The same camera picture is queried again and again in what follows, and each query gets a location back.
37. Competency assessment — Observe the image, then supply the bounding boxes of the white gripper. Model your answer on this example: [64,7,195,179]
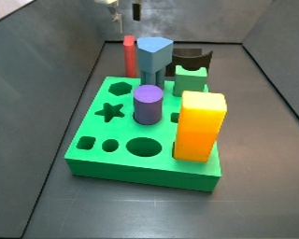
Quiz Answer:
[93,0,141,32]

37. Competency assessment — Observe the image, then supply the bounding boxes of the red square-circle object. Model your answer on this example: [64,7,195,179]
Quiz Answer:
[123,35,136,77]

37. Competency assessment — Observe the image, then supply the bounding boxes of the black curved fixture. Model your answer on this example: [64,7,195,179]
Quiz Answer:
[165,49,214,77]

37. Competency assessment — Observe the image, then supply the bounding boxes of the green arch block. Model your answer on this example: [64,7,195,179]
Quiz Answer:
[173,65,208,97]

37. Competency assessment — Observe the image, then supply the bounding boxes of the purple cylinder block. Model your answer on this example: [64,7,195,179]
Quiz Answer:
[133,85,163,125]

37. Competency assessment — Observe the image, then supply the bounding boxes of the yellow rectangular block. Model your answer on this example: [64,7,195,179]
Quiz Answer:
[173,91,227,162]

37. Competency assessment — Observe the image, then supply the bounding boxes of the green foam shape-sorter base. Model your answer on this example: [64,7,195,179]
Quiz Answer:
[65,77,222,191]

